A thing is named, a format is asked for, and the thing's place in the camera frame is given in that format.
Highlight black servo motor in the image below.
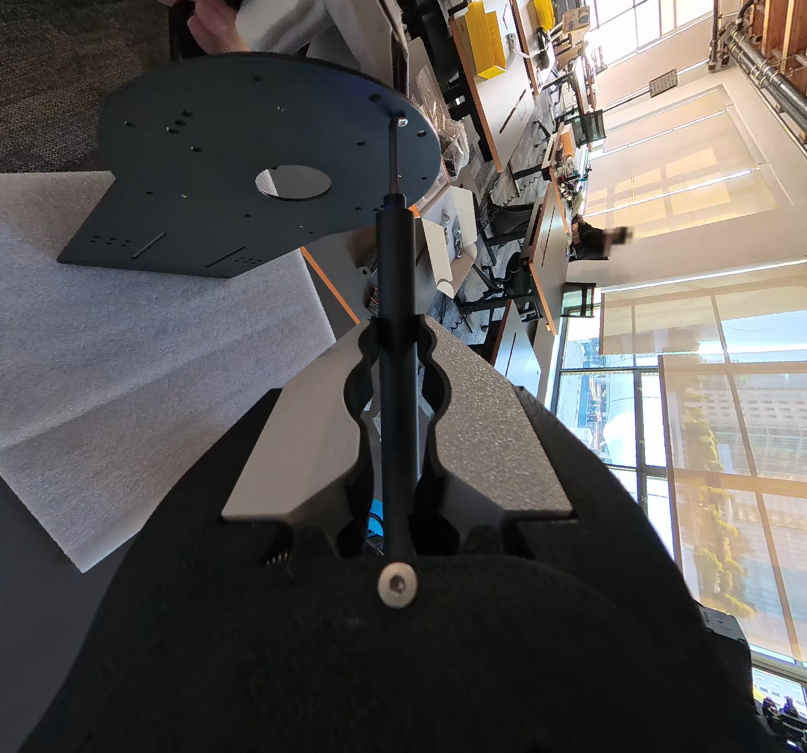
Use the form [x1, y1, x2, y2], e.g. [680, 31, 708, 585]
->
[695, 602, 755, 691]

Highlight white foam sheet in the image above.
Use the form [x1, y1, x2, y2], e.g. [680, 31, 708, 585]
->
[0, 172, 338, 574]

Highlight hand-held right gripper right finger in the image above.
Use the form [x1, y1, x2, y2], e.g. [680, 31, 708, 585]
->
[416, 314, 575, 539]

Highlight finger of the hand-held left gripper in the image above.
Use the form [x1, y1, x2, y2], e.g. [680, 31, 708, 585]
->
[309, 0, 411, 95]

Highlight grey desk with wood edge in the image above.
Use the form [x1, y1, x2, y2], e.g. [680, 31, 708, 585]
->
[526, 179, 571, 334]
[491, 299, 556, 404]
[449, 0, 537, 174]

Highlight metal ceiling pipes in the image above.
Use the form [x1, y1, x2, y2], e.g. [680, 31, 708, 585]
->
[709, 9, 807, 143]

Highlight white open box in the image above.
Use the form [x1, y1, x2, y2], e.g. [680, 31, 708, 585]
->
[419, 188, 480, 299]

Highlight black metal base plate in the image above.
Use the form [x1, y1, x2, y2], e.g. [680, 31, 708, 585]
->
[57, 52, 442, 280]

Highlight black mesh office chair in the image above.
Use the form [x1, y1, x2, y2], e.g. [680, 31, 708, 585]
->
[570, 110, 606, 150]
[561, 283, 596, 320]

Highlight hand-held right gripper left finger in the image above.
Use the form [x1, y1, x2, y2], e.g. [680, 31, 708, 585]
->
[222, 317, 381, 542]

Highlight black screwdriver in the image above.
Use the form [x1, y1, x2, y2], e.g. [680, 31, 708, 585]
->
[375, 116, 420, 565]

